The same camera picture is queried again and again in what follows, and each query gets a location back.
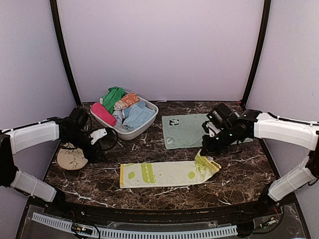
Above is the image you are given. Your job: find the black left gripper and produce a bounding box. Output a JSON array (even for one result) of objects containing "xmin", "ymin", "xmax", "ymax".
[{"xmin": 64, "ymin": 130, "xmax": 108, "ymax": 164}]

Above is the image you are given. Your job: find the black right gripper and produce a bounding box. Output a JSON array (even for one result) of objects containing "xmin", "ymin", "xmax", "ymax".
[{"xmin": 201, "ymin": 125, "xmax": 237, "ymax": 156}]

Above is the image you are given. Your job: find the pink microfibre towel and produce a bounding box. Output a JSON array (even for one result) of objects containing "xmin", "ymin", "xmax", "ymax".
[{"xmin": 91, "ymin": 103, "xmax": 116, "ymax": 126}]

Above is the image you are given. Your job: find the yellow green patterned towel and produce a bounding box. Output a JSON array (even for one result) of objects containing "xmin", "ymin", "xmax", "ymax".
[{"xmin": 119, "ymin": 152, "xmax": 221, "ymax": 188}]

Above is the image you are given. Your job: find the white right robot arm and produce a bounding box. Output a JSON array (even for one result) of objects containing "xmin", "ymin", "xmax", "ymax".
[{"xmin": 201, "ymin": 103, "xmax": 319, "ymax": 216}]

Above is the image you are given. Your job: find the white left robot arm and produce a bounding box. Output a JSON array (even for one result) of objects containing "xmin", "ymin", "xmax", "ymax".
[{"xmin": 0, "ymin": 108, "xmax": 108, "ymax": 217}]

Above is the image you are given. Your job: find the round painted ceramic plate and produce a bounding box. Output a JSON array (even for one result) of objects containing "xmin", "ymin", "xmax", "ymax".
[{"xmin": 57, "ymin": 149, "xmax": 88, "ymax": 171}]

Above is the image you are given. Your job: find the small blue rolled towel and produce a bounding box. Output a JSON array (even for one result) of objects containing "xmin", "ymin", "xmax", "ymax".
[{"xmin": 113, "ymin": 111, "xmax": 124, "ymax": 127}]

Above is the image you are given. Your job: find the grey plastic basin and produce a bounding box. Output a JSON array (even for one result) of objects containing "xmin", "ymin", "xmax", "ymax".
[{"xmin": 90, "ymin": 97, "xmax": 159, "ymax": 140}]

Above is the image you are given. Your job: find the mint green panda towel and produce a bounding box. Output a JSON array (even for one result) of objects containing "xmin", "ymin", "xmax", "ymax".
[{"xmin": 161, "ymin": 113, "xmax": 253, "ymax": 150}]

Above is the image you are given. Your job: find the green rolled towel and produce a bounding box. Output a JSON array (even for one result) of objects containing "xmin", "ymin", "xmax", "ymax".
[{"xmin": 100, "ymin": 87, "xmax": 125, "ymax": 114}]

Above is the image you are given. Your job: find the orange rolled towel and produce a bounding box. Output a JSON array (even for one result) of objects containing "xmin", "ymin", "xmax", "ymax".
[{"xmin": 114, "ymin": 93, "xmax": 140, "ymax": 111}]

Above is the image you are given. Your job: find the light blue rolled towel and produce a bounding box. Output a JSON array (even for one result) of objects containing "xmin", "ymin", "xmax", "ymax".
[{"xmin": 122, "ymin": 101, "xmax": 156, "ymax": 131}]

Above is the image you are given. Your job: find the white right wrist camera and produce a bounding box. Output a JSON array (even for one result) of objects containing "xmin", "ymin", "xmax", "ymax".
[{"xmin": 202, "ymin": 121, "xmax": 220, "ymax": 137}]

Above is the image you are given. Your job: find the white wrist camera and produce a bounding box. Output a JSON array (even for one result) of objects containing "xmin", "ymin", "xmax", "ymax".
[
  {"xmin": 202, "ymin": 121, "xmax": 220, "ymax": 137},
  {"xmin": 89, "ymin": 128, "xmax": 108, "ymax": 145}
]

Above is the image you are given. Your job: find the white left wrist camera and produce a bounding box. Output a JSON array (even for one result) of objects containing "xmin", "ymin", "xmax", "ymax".
[{"xmin": 89, "ymin": 128, "xmax": 108, "ymax": 145}]

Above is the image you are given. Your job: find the black left camera cable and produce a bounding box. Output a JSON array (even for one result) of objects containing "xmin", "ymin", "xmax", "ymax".
[{"xmin": 84, "ymin": 114, "xmax": 119, "ymax": 152}]

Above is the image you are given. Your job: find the black front table rail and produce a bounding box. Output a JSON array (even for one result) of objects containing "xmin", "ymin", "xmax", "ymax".
[{"xmin": 28, "ymin": 198, "xmax": 275, "ymax": 224}]

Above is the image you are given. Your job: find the grey slotted cable duct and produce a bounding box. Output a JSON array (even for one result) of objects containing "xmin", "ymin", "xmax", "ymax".
[{"xmin": 31, "ymin": 213, "xmax": 238, "ymax": 239}]

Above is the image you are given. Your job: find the black right corner post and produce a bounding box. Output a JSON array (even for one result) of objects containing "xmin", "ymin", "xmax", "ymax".
[{"xmin": 240, "ymin": 0, "xmax": 272, "ymax": 109}]

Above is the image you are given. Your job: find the black corner post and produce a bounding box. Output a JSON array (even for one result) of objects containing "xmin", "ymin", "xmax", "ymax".
[
  {"xmin": 49, "ymin": 0, "xmax": 82, "ymax": 107},
  {"xmin": 240, "ymin": 0, "xmax": 272, "ymax": 109}
]

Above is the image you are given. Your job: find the black left corner post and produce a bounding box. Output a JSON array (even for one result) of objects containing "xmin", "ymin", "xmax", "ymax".
[{"xmin": 49, "ymin": 0, "xmax": 82, "ymax": 107}]

